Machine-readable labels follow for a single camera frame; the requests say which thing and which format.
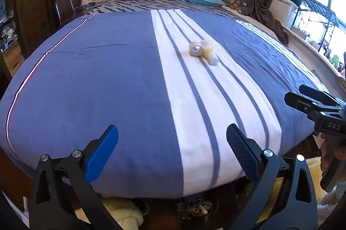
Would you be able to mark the black metal rack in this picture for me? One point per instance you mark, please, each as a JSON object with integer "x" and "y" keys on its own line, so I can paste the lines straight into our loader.
{"x": 316, "y": 22}

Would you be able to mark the blue white striped duvet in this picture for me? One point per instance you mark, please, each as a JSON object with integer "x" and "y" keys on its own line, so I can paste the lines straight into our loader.
{"x": 134, "y": 71}

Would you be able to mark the right hand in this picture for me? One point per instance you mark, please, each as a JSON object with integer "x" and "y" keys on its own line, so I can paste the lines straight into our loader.
{"x": 339, "y": 153}

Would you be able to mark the white storage box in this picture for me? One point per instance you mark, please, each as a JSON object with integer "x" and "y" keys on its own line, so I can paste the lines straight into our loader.
{"x": 284, "y": 11}

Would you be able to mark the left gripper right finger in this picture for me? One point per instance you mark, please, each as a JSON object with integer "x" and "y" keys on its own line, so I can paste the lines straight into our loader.
{"x": 295, "y": 206}

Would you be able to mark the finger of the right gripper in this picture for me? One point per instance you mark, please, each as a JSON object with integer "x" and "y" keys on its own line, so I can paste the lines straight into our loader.
{"x": 319, "y": 93}
{"x": 322, "y": 104}

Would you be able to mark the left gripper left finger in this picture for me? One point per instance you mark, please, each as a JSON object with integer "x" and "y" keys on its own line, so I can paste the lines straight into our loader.
{"x": 49, "y": 206}

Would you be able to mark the yellow fluffy left trouser leg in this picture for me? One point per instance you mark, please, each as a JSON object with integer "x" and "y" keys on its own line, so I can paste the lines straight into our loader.
{"x": 125, "y": 212}

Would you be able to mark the green toy figure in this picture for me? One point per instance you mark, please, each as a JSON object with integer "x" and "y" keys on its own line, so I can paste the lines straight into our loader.
{"x": 335, "y": 61}

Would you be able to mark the white bandage roll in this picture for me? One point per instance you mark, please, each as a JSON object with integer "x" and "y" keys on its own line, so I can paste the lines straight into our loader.
{"x": 196, "y": 49}

